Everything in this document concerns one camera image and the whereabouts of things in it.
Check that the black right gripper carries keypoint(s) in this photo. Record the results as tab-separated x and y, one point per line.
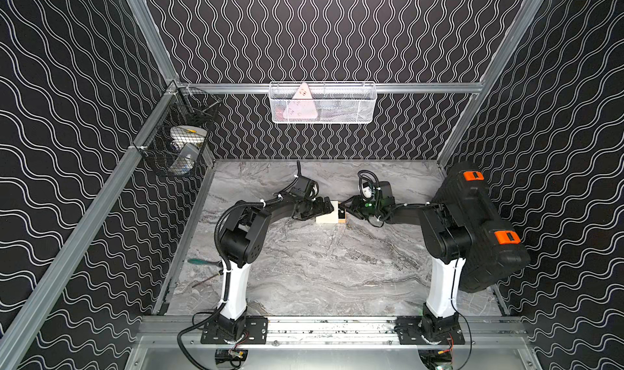
354	205

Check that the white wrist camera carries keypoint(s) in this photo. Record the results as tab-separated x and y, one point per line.
367	191
311	190

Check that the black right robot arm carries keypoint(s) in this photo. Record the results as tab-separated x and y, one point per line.
446	241

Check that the right aluminium frame post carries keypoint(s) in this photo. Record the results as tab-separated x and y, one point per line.
523	19

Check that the green handled tool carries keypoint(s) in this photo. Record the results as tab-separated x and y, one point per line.
203	262

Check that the black wire basket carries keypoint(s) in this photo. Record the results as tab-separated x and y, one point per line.
188	107

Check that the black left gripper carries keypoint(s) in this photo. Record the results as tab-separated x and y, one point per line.
314	208

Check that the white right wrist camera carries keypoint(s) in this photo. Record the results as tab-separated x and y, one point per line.
367	191

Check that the pink triangular card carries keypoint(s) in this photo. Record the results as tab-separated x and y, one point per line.
302	106

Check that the aluminium corner frame post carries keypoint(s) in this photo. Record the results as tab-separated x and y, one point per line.
154	41

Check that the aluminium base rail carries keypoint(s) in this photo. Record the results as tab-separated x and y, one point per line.
378	332

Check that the horizontal aluminium back rail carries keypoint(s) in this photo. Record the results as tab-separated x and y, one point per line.
380	88

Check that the black plastic tool case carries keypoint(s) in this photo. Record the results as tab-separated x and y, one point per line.
496	250

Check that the white wire basket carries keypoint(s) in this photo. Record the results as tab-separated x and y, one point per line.
352	106

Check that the white jewelry box sleeve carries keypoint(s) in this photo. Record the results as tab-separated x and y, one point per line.
331	217

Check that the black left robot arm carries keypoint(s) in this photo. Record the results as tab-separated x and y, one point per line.
239	237

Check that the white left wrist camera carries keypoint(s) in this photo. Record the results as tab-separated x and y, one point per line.
311	190

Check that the brown jewelry box drawer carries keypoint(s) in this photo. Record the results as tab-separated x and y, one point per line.
341	216

